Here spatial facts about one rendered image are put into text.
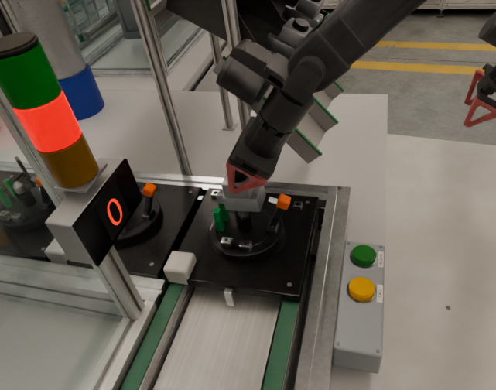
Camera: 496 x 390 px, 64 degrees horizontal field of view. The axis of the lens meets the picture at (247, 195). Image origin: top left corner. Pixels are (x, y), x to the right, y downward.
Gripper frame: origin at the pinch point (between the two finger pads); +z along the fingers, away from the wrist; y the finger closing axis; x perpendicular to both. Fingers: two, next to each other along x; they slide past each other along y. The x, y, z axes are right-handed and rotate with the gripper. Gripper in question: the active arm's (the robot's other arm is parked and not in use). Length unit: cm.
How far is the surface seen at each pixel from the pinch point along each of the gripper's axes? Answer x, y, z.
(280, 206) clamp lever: 8.5, 0.8, 0.0
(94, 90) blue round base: -53, -59, 54
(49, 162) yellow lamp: -20.4, 21.5, -9.8
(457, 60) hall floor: 129, -291, 50
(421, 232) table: 40.9, -15.9, 3.1
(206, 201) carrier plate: -2.1, -7.5, 17.4
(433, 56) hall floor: 114, -300, 59
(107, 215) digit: -13.2, 20.2, -3.9
